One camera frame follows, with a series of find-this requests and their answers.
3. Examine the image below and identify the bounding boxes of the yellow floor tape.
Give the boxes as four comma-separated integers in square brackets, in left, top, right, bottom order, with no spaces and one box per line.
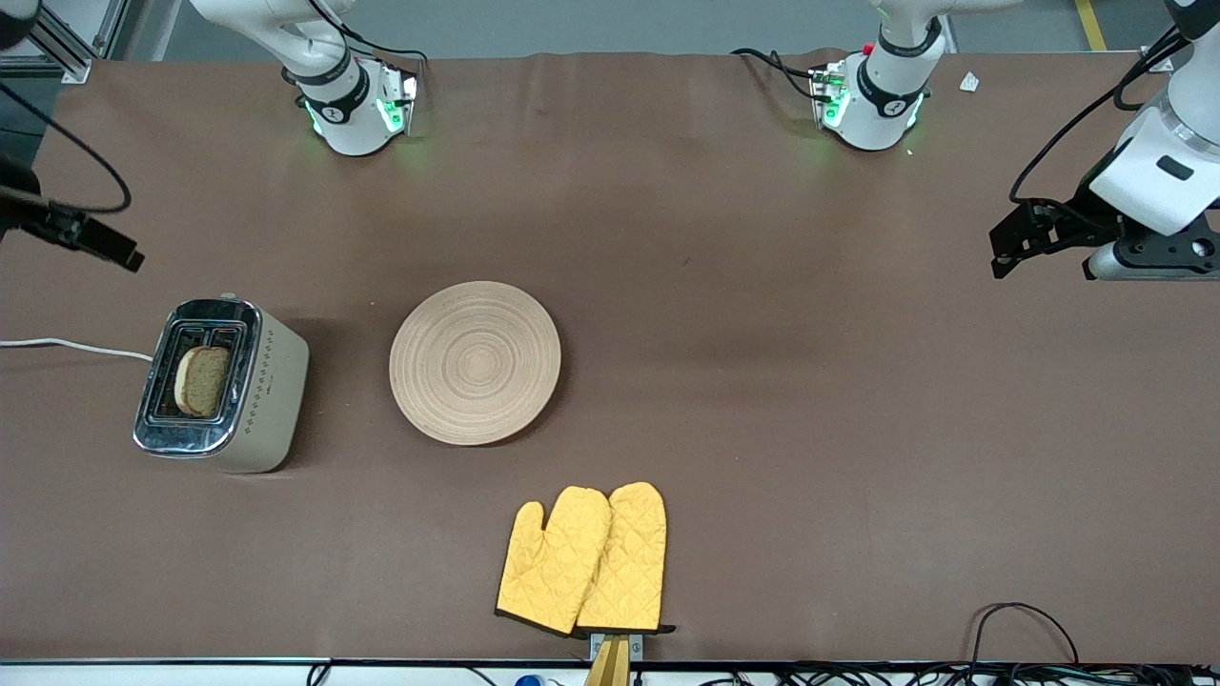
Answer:
[1075,0,1108,51]

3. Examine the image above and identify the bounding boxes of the black arm base cable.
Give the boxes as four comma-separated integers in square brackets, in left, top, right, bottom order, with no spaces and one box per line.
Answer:
[329,29,427,87]
[732,48,823,101]

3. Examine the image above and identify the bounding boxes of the black looped cable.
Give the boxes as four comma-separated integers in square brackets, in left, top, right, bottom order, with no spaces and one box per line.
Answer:
[970,602,1080,668]

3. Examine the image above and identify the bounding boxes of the yellow quilted oven mitt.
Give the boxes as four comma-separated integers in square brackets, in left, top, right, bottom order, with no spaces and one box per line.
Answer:
[496,486,613,636]
[577,481,676,637]

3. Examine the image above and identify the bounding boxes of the black right arm base cable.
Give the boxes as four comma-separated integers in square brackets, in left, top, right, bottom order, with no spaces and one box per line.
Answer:
[329,29,427,87]

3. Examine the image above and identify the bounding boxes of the round wooden plate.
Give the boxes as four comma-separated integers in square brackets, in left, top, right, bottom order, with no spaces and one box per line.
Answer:
[389,280,562,447]

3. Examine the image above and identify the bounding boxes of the black cable bundle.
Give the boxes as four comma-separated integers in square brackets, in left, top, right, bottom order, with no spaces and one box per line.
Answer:
[705,662,1220,686]

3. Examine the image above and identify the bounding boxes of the brown bread slice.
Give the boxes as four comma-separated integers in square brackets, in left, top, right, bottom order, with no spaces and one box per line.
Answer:
[174,345,233,418]

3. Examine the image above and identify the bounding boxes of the white toaster power cord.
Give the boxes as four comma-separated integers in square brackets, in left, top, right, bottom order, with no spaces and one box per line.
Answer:
[0,337,155,363]

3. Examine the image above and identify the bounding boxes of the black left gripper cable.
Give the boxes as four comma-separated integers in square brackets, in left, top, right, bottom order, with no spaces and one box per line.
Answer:
[1010,24,1188,203]

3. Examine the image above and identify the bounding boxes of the brown table cloth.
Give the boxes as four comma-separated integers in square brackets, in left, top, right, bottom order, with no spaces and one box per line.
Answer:
[0,48,1220,663]

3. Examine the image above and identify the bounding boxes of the black left arm base cable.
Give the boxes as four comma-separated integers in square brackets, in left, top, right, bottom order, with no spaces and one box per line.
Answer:
[732,48,823,101]

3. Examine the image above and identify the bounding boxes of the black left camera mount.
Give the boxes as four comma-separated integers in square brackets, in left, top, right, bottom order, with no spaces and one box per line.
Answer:
[1110,186,1220,272]

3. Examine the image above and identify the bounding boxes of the beige chrome toaster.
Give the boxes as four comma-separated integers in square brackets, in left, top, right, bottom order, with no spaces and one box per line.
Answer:
[133,293,311,474]

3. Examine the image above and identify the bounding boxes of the small metal bracket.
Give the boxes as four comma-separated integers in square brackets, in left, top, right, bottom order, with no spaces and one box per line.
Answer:
[589,632,644,663]

